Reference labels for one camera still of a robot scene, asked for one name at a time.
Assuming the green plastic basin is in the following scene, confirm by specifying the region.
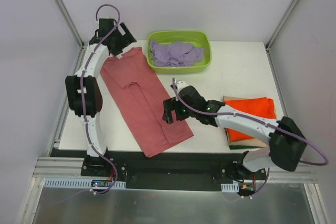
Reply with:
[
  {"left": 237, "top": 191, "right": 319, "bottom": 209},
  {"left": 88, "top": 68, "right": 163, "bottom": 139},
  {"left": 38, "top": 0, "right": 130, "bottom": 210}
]
[{"left": 146, "top": 30, "right": 212, "bottom": 74}]

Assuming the right slotted cable duct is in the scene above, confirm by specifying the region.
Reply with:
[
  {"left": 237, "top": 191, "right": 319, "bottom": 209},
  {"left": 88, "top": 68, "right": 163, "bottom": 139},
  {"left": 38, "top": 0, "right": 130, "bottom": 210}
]
[{"left": 220, "top": 183, "right": 239, "bottom": 193}]

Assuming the lilac crumpled t-shirt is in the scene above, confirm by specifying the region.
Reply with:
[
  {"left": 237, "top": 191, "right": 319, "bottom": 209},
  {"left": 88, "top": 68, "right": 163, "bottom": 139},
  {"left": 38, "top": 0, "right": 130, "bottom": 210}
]
[{"left": 150, "top": 40, "right": 204, "bottom": 67}]

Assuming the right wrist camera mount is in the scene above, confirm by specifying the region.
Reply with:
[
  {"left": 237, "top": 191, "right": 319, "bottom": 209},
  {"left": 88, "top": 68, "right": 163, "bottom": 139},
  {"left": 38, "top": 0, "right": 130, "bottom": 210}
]
[{"left": 175, "top": 80, "right": 188, "bottom": 92}]

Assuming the slotted cable duct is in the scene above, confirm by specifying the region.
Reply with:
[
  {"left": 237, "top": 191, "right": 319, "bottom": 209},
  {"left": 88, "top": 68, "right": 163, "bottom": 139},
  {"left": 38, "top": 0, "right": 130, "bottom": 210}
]
[
  {"left": 220, "top": 183, "right": 239, "bottom": 193},
  {"left": 44, "top": 178, "right": 126, "bottom": 190}
]

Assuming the left slotted cable duct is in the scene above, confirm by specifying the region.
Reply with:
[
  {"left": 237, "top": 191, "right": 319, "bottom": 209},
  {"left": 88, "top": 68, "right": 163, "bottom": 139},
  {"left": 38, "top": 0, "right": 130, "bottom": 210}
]
[{"left": 44, "top": 178, "right": 126, "bottom": 190}]

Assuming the pink t-shirt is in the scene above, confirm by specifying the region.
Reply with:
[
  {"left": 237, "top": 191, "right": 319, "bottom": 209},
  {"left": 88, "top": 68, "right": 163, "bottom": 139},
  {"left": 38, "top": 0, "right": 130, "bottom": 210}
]
[{"left": 100, "top": 47, "right": 194, "bottom": 157}]

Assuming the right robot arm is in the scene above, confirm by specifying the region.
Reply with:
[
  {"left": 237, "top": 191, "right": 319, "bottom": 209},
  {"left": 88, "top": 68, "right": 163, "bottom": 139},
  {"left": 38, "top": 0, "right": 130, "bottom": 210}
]
[{"left": 162, "top": 86, "right": 307, "bottom": 179}]

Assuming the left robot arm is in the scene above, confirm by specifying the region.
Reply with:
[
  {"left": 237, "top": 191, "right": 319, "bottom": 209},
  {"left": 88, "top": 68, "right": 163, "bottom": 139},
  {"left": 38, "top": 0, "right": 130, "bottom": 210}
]
[{"left": 65, "top": 18, "right": 137, "bottom": 176}]

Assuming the aluminium frame post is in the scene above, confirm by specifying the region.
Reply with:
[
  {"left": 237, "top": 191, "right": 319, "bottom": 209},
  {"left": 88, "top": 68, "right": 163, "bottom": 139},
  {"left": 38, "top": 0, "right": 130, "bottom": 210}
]
[
  {"left": 265, "top": 0, "right": 300, "bottom": 51},
  {"left": 54, "top": 0, "right": 85, "bottom": 48}
]

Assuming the beige folded t-shirt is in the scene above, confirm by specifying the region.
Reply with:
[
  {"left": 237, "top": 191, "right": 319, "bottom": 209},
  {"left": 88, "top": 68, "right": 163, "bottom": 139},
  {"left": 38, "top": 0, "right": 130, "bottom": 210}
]
[{"left": 225, "top": 97, "right": 266, "bottom": 147}]

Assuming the orange folded t-shirt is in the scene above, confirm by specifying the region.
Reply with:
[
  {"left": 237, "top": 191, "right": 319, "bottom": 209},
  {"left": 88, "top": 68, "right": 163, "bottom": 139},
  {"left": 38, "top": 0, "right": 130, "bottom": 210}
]
[{"left": 224, "top": 97, "right": 277, "bottom": 142}]

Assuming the aluminium front rail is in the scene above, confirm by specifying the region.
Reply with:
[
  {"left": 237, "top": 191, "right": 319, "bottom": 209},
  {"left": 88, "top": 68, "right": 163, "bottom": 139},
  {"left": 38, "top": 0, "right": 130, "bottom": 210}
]
[{"left": 33, "top": 157, "right": 318, "bottom": 184}]

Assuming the right aluminium frame post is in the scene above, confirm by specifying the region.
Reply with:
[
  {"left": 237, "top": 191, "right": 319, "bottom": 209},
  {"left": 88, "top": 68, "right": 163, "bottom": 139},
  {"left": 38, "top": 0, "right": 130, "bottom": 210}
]
[{"left": 265, "top": 0, "right": 300, "bottom": 51}]

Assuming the left aluminium frame post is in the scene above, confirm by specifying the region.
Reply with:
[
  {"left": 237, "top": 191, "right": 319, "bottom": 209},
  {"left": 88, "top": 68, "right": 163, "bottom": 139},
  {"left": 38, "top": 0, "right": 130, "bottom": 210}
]
[{"left": 54, "top": 0, "right": 85, "bottom": 48}]

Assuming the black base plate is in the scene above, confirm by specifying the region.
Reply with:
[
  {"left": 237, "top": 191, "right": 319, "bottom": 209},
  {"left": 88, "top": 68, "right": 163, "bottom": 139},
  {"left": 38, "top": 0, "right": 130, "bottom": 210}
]
[{"left": 49, "top": 149, "right": 268, "bottom": 191}]

